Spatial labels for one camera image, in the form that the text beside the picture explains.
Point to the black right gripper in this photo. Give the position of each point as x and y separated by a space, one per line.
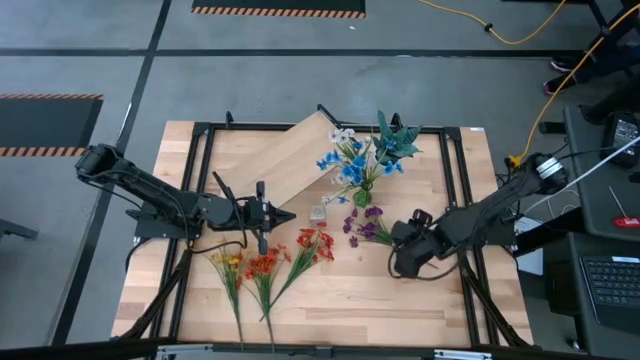
415 245

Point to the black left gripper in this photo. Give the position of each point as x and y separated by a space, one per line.
262 217

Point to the red artificial flower bunch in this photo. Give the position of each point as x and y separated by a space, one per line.
310 240

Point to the clear cut-glass vase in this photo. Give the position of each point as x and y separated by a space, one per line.
317 214

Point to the purple artificial flower bunch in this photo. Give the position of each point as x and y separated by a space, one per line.
372 212

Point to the yellow artificial flower bunch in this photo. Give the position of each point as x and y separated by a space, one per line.
231 262

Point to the green glass vase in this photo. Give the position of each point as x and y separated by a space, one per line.
362 197

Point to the blue artificial flower bunch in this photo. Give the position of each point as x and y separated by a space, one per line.
357 162

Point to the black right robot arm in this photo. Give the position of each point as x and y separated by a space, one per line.
490 205

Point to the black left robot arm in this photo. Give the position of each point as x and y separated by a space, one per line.
150 190

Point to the green plant in white pot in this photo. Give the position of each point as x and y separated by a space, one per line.
397 142

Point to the white paper sheet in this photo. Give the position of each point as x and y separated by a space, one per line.
532 260

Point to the black keyboard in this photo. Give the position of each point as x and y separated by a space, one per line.
612 287

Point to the black mat orange hazard stripes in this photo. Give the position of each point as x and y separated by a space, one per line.
275 4
45 125

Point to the person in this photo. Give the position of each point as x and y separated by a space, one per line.
597 114
562 64

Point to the grey metal leg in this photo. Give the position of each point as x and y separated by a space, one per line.
15 229

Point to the black aluminium table frame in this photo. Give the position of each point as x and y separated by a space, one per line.
435 129

